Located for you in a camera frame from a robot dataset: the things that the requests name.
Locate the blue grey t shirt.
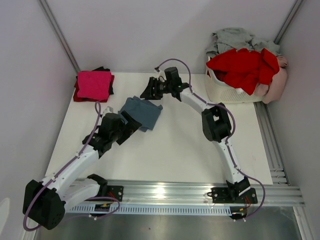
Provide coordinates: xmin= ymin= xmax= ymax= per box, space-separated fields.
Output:
xmin=118 ymin=96 xmax=163 ymax=133

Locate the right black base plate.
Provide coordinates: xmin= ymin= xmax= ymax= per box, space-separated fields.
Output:
xmin=206 ymin=187 xmax=258 ymax=204

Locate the white slotted cable duct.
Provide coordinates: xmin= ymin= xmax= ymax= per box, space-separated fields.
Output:
xmin=66 ymin=203 xmax=232 ymax=216

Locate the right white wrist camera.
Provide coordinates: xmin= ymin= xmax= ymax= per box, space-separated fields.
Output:
xmin=154 ymin=67 xmax=165 ymax=78

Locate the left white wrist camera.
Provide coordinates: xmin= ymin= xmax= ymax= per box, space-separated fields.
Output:
xmin=102 ymin=106 xmax=114 ymax=117

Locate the folded pink t shirt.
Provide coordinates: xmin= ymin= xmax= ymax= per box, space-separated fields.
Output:
xmin=76 ymin=70 xmax=112 ymax=100

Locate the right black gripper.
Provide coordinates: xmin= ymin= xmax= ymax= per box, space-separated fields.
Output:
xmin=140 ymin=77 xmax=172 ymax=101

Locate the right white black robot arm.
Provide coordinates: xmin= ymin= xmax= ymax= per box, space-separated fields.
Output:
xmin=140 ymin=67 xmax=251 ymax=204

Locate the white plastic laundry basket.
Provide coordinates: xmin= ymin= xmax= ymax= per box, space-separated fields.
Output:
xmin=204 ymin=67 xmax=263 ymax=104

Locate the aluminium mounting rail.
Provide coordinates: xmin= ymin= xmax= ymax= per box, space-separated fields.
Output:
xmin=108 ymin=180 xmax=305 ymax=207

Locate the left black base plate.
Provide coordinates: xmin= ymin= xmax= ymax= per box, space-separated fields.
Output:
xmin=106 ymin=185 xmax=124 ymax=202

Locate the left corner aluminium profile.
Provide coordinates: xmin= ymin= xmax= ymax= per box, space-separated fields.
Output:
xmin=37 ymin=0 xmax=81 ymax=73

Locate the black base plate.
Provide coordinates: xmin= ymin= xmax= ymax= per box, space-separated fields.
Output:
xmin=206 ymin=187 xmax=258 ymax=204
xmin=106 ymin=185 xmax=124 ymax=202

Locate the light pink t shirt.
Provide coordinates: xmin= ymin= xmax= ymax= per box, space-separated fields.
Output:
xmin=254 ymin=56 xmax=288 ymax=104

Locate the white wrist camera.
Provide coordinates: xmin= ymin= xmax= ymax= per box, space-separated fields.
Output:
xmin=102 ymin=106 xmax=114 ymax=117
xmin=154 ymin=67 xmax=165 ymax=78

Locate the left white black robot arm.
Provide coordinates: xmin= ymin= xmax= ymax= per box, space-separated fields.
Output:
xmin=22 ymin=111 xmax=141 ymax=232

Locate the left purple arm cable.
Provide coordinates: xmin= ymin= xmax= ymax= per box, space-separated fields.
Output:
xmin=22 ymin=101 xmax=121 ymax=232

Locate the folded black t shirt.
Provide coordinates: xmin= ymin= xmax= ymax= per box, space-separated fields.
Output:
xmin=73 ymin=66 xmax=115 ymax=96

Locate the right side aluminium rail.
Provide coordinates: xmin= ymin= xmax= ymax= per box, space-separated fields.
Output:
xmin=253 ymin=102 xmax=291 ymax=186

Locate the right corner aluminium profile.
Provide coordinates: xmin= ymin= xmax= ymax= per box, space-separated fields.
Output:
xmin=274 ymin=0 xmax=305 ymax=45

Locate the corner aluminium profile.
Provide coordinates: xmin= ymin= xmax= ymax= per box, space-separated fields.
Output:
xmin=37 ymin=0 xmax=81 ymax=73
xmin=274 ymin=0 xmax=305 ymax=45

